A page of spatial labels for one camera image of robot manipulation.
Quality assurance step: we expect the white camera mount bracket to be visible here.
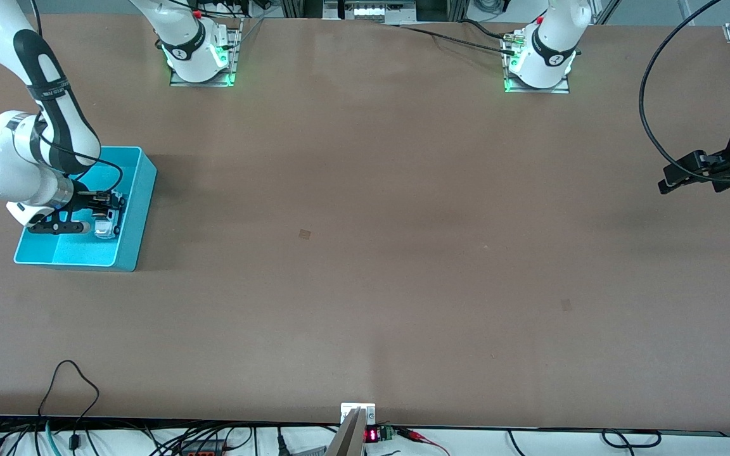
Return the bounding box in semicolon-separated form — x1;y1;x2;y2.
340;403;376;425

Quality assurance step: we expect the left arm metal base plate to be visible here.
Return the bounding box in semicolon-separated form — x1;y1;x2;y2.
503;32;570;94

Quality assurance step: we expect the white jeep toy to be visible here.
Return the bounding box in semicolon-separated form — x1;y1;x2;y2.
92;212;119;241

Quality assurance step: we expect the thin black looped cable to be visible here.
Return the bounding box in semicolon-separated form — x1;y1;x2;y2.
37;360;101;451

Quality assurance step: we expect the aluminium frame with device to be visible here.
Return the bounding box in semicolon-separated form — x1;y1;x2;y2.
323;0;418;25

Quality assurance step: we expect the short black table cable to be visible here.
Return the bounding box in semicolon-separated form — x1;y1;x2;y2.
460;19;518;41

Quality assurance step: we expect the long black table cable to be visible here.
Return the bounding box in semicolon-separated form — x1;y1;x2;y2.
378;22;518;55

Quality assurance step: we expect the black coiled cable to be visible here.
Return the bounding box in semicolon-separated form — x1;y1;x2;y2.
601;429;662;449

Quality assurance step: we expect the grey aluminium camera bar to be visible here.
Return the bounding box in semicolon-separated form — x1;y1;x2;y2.
326;408;366;456

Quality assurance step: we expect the red clip lead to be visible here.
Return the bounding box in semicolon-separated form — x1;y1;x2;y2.
397;427;451;456

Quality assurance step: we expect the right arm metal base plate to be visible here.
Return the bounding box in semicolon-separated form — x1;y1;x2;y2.
170;18;243;87

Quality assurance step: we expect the teal plastic bin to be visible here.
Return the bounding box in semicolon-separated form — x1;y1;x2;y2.
13;145;158;273

